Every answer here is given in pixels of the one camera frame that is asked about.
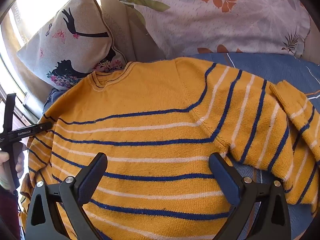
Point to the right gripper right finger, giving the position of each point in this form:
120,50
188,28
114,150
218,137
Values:
272,220

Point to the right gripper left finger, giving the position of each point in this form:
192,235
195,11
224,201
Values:
44,220

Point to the yellow striped knit sweater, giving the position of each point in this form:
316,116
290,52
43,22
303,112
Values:
160,142

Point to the person's left hand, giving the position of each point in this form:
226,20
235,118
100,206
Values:
7,179

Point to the cream cushion with silhouette print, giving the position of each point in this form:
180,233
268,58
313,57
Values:
74,43

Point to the blue plaid bedsheet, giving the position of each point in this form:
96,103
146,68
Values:
275,67

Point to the white floral leaf pillow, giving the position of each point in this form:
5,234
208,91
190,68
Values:
186,27

